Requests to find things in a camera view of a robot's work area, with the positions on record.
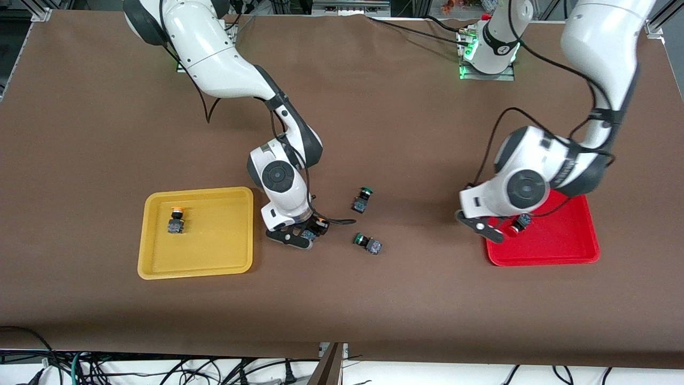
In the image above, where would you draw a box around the red push button switch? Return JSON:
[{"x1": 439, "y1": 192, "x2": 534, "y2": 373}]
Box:
[{"x1": 507, "y1": 214, "x2": 533, "y2": 237}]

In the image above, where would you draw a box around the yellow push button switch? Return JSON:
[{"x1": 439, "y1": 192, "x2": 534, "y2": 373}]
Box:
[
  {"x1": 302, "y1": 215, "x2": 327, "y2": 240},
  {"x1": 167, "y1": 206, "x2": 186, "y2": 235}
]

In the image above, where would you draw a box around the red plastic tray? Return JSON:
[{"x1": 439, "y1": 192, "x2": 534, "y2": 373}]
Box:
[{"x1": 485, "y1": 192, "x2": 601, "y2": 266}]

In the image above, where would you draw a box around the brown table cover sheet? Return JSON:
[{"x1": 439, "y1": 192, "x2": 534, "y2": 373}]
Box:
[{"x1": 0, "y1": 10, "x2": 684, "y2": 369}]

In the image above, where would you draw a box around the yellow plastic tray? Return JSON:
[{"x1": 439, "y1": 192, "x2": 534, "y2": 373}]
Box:
[{"x1": 137, "y1": 187, "x2": 254, "y2": 280}]

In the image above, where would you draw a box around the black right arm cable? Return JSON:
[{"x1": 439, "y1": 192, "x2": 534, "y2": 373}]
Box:
[{"x1": 158, "y1": 0, "x2": 357, "y2": 225}]

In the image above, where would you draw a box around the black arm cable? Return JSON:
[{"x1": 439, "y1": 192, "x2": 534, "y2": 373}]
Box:
[
  {"x1": 472, "y1": 0, "x2": 616, "y2": 217},
  {"x1": 158, "y1": 0, "x2": 357, "y2": 225}
]

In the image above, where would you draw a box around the green push button switch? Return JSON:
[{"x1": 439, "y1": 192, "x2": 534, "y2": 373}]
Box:
[
  {"x1": 353, "y1": 233, "x2": 383, "y2": 256},
  {"x1": 352, "y1": 187, "x2": 374, "y2": 214}
]

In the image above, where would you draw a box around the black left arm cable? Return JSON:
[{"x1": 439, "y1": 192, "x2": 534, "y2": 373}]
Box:
[{"x1": 472, "y1": 0, "x2": 616, "y2": 217}]

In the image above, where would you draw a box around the metal table leg post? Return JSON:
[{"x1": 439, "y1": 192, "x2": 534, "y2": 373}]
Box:
[{"x1": 306, "y1": 342, "x2": 349, "y2": 385}]

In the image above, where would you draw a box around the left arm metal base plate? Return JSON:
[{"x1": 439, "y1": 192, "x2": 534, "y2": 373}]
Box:
[{"x1": 458, "y1": 28, "x2": 517, "y2": 82}]

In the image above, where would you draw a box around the black cable across table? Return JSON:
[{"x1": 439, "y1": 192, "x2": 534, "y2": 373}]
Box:
[{"x1": 368, "y1": 15, "x2": 472, "y2": 42}]

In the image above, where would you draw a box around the aluminium frame profile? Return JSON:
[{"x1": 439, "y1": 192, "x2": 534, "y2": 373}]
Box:
[{"x1": 312, "y1": 0, "x2": 392, "y2": 17}]

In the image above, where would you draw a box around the black looped floor cable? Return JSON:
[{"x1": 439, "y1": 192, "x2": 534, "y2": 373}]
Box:
[{"x1": 0, "y1": 325, "x2": 55, "y2": 375}]

